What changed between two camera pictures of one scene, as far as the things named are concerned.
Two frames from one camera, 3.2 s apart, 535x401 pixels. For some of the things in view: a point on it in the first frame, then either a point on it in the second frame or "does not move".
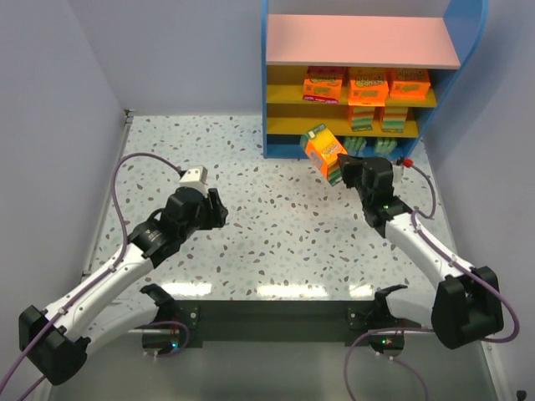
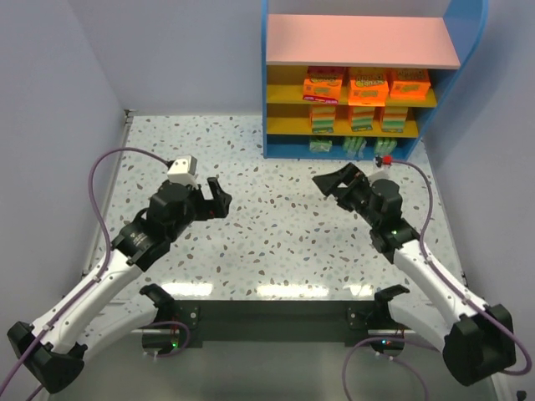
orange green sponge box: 323,148 to 323,118
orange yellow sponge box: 362,118 does not move
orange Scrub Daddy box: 411,83 does not move
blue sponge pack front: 354,146 does not move
